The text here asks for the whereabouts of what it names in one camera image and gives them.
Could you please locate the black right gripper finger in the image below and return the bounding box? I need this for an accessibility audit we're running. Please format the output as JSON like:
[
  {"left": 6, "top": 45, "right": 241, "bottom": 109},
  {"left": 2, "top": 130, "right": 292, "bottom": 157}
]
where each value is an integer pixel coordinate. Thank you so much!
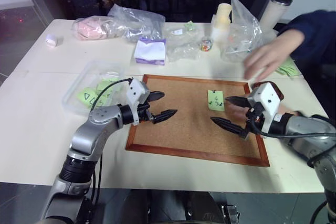
[
  {"left": 225, "top": 95, "right": 250, "bottom": 109},
  {"left": 210, "top": 116, "right": 248, "bottom": 136}
]

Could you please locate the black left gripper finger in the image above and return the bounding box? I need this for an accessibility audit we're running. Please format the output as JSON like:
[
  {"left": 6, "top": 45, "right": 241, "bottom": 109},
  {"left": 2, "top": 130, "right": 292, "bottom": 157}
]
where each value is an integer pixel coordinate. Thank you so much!
[
  {"left": 152, "top": 109, "right": 178, "bottom": 125},
  {"left": 148, "top": 91, "right": 166, "bottom": 102}
]

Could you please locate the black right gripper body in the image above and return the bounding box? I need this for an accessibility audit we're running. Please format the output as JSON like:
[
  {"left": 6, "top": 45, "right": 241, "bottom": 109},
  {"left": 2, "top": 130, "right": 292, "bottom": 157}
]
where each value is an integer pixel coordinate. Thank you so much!
[{"left": 240, "top": 101, "right": 265, "bottom": 141}]

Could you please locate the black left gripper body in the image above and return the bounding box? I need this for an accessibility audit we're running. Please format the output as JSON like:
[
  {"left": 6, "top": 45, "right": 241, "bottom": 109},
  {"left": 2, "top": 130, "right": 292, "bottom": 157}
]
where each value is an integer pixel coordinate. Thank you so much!
[{"left": 135, "top": 91, "right": 155, "bottom": 124}]

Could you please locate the wood framed cork board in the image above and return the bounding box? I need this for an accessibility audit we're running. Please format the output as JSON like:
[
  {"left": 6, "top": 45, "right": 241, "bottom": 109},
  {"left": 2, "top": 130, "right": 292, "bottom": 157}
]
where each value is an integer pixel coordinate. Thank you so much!
[{"left": 125, "top": 73, "right": 285, "bottom": 168}]

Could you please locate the green sticky note with scribbles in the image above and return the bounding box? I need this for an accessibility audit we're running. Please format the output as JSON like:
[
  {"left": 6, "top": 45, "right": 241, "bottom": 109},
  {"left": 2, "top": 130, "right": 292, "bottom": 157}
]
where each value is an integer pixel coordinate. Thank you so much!
[{"left": 207, "top": 89, "right": 226, "bottom": 111}]

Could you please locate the small colourful jar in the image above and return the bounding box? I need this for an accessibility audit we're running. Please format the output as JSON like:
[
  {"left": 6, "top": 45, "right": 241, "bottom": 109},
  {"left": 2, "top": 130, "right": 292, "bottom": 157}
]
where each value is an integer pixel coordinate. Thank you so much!
[{"left": 201, "top": 37, "right": 214, "bottom": 52}]

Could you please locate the person's bare hand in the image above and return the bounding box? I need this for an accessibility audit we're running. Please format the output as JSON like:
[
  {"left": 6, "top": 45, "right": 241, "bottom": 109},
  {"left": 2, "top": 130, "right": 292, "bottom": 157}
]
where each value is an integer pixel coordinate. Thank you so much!
[{"left": 242, "top": 28, "right": 307, "bottom": 83}]

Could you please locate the purple and white tissue pack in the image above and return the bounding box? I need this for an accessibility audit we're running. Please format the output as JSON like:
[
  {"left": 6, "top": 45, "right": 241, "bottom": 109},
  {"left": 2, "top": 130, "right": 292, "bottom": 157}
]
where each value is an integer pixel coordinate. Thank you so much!
[{"left": 133, "top": 37, "right": 167, "bottom": 66}]

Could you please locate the flat clear bag with label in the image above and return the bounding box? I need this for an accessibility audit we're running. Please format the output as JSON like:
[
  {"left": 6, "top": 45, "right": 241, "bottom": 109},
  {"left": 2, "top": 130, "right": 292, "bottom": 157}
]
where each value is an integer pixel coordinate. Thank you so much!
[{"left": 164, "top": 22, "right": 214, "bottom": 62}]

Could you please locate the clear plastic container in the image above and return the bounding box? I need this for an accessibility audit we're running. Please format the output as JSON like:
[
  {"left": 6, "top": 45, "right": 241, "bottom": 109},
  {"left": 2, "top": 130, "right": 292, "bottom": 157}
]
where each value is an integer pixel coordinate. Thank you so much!
[{"left": 61, "top": 61, "right": 125, "bottom": 116}]

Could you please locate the tall clear plastic bag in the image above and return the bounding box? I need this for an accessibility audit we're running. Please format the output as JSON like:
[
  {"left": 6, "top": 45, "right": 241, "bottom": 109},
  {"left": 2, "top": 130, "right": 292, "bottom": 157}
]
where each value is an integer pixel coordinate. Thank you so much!
[{"left": 219, "top": 0, "right": 264, "bottom": 63}]

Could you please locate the crumpled clear plastic bag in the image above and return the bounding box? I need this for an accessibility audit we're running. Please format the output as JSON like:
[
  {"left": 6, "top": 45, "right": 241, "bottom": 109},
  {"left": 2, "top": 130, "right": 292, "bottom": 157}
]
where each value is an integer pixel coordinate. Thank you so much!
[{"left": 107, "top": 3, "right": 166, "bottom": 43}]

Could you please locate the white and yellow bottle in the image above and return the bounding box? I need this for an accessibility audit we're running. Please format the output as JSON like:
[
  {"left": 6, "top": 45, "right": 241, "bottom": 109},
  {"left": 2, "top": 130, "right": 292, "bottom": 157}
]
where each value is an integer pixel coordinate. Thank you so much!
[{"left": 211, "top": 3, "right": 233, "bottom": 48}]

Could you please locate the plastic bag with pink contents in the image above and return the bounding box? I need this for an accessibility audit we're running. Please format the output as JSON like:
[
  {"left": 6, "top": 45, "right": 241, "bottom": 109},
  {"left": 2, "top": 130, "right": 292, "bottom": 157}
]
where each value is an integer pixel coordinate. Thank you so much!
[{"left": 71, "top": 15, "right": 117, "bottom": 42}]

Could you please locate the white tumbler with black lid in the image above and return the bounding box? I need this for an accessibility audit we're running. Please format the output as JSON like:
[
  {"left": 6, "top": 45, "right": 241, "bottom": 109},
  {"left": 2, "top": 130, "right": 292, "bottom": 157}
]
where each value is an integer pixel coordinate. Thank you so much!
[{"left": 259, "top": 0, "right": 295, "bottom": 29}]

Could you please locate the small white tape roll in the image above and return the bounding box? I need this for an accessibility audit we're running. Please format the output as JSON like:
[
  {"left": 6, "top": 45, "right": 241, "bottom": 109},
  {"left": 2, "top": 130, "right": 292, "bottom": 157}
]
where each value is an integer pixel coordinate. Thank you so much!
[{"left": 45, "top": 33, "right": 64, "bottom": 48}]

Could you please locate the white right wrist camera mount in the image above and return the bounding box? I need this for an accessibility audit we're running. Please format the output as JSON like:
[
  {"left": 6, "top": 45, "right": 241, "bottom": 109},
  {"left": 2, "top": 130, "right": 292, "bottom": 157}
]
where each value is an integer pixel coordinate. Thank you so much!
[{"left": 246, "top": 82, "right": 282, "bottom": 133}]

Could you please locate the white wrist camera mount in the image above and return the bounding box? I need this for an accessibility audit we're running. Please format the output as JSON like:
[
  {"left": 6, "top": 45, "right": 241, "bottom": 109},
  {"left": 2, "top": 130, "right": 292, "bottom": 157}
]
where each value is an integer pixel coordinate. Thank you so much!
[
  {"left": 246, "top": 82, "right": 282, "bottom": 133},
  {"left": 125, "top": 78, "right": 151, "bottom": 126}
]

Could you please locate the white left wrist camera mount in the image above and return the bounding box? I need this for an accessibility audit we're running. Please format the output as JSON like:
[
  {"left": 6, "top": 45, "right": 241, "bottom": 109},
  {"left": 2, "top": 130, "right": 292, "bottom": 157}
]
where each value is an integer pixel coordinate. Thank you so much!
[{"left": 125, "top": 78, "right": 151, "bottom": 126}]

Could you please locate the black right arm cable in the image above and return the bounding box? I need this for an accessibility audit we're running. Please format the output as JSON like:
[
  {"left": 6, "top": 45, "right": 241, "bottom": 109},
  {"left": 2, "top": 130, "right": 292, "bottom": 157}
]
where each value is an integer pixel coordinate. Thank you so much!
[{"left": 246, "top": 118, "right": 336, "bottom": 140}]

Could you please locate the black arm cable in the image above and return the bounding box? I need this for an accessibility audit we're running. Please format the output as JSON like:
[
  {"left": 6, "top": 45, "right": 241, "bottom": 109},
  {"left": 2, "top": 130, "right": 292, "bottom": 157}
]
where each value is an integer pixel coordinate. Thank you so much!
[
  {"left": 89, "top": 78, "right": 133, "bottom": 209},
  {"left": 246, "top": 118, "right": 336, "bottom": 140}
]

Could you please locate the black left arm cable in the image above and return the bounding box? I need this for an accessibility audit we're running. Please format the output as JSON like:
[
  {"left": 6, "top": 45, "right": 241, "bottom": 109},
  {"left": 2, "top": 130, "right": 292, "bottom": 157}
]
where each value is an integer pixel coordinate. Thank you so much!
[{"left": 89, "top": 78, "right": 133, "bottom": 209}]

